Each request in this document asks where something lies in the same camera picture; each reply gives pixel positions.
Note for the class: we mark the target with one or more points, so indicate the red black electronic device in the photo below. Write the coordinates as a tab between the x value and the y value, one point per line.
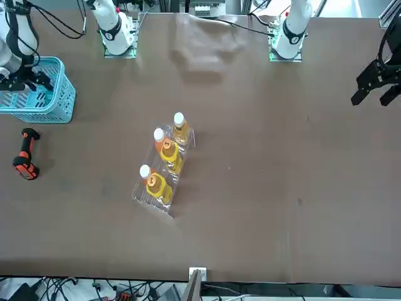
123	296

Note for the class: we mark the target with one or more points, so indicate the clear acrylic stepped shelf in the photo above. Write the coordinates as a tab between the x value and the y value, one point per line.
147	200

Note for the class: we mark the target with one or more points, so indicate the orange drink bottle white cap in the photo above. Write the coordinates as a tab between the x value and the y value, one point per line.
144	171
158	135

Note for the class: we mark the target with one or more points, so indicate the yellow drink bottle orange cap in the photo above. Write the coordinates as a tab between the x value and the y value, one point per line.
170	155
156	186

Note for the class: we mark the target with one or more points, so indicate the light blue plastic basket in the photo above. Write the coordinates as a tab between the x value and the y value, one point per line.
66	76

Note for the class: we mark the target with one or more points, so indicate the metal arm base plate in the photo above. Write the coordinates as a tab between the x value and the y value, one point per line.
120	55
285	59

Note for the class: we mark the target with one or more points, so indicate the orange black barcode scanner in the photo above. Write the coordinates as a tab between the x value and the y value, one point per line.
26	156

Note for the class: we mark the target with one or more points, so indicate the aluminium camera post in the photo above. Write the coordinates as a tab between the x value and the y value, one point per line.
194	285

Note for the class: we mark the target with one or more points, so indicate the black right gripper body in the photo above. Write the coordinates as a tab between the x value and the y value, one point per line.
14	84

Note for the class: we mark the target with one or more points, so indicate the aluminium frame profile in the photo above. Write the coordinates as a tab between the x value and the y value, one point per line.
388	14

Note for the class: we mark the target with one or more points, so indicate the pale tea bottle white cap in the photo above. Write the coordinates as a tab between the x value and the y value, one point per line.
181	131

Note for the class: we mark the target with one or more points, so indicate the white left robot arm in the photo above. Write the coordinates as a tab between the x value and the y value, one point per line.
293	28

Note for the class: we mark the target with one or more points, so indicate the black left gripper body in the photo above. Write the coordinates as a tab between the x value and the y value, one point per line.
385	75

